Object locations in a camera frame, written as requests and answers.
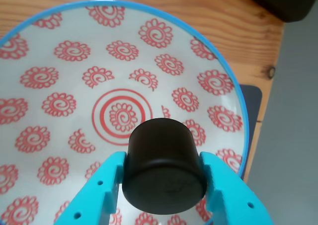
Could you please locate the turquoise gripper left finger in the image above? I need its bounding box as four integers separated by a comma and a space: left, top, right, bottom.
53, 151, 127, 225

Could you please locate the black cylinder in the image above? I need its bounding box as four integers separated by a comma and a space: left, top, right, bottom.
121, 118, 208, 215

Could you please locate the black box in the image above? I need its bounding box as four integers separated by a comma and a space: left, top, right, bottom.
240, 0, 318, 23

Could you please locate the white bowl red flower pattern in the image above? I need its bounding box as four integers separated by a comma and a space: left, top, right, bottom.
0, 0, 250, 225

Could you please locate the turquoise gripper right finger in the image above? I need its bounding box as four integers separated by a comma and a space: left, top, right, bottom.
198, 151, 274, 225

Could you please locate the dark grey desk mat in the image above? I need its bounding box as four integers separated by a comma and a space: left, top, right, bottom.
239, 84, 263, 183

